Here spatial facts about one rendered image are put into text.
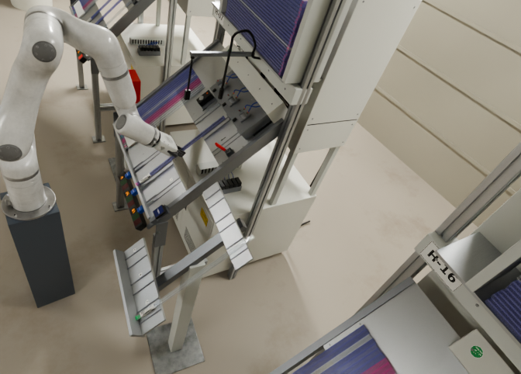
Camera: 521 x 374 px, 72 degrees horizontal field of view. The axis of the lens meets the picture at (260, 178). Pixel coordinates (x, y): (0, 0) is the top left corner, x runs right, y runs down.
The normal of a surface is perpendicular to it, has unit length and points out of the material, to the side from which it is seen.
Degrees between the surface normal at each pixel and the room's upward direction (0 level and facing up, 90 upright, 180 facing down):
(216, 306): 0
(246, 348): 0
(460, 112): 90
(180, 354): 0
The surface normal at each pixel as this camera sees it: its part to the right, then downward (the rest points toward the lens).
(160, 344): 0.25, -0.70
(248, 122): -0.40, -0.40
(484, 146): -0.80, 0.24
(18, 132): 0.67, 0.33
